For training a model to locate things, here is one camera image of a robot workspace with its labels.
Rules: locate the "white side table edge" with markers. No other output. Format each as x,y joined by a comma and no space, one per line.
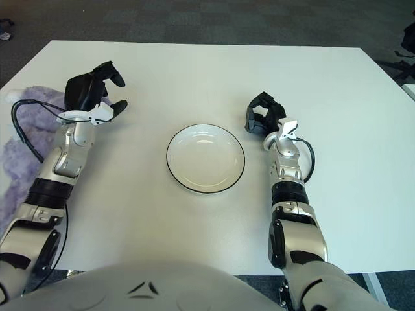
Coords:
411,92

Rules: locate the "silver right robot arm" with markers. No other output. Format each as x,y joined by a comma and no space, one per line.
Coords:
288,155

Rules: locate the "black office chair base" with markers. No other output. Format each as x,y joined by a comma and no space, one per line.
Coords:
8,22

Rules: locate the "white sneaker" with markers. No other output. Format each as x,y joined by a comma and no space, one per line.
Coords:
4,36

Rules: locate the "white table leg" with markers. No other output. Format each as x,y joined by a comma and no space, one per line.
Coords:
374,288

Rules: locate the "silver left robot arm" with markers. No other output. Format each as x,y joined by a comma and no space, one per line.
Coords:
65,155

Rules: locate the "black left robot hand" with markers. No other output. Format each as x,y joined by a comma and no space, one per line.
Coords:
81,92

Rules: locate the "purple plush bunny doll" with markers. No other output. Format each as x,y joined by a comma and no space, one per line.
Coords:
19,162

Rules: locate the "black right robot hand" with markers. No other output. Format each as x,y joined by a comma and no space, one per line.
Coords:
274,115

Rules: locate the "black tripod stand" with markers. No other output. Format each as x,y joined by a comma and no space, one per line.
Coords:
409,39

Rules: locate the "white plate with black rim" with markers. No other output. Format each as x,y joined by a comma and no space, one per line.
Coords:
206,158

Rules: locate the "silver robot torso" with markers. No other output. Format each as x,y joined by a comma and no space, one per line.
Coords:
162,285

